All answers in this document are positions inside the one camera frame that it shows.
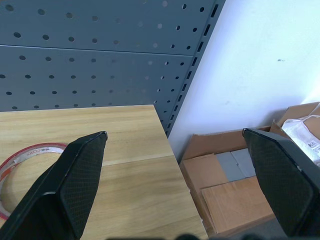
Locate red and white tape roll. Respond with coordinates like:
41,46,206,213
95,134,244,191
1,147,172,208
0,142,68,222

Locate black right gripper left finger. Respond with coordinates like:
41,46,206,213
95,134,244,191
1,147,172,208
0,130,109,240

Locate grey perforated pegboard panel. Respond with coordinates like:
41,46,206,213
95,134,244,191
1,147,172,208
0,0,227,138

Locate small open cardboard box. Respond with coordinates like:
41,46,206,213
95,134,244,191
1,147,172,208
269,101,320,141

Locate large open cardboard box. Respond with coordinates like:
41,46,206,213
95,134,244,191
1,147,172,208
179,125,276,238

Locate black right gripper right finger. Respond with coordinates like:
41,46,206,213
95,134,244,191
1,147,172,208
241,127,320,238

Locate white plastic bag with label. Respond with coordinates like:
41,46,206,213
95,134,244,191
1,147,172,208
281,103,320,168

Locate grey flat panels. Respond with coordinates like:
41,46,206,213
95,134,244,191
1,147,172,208
215,148,257,183

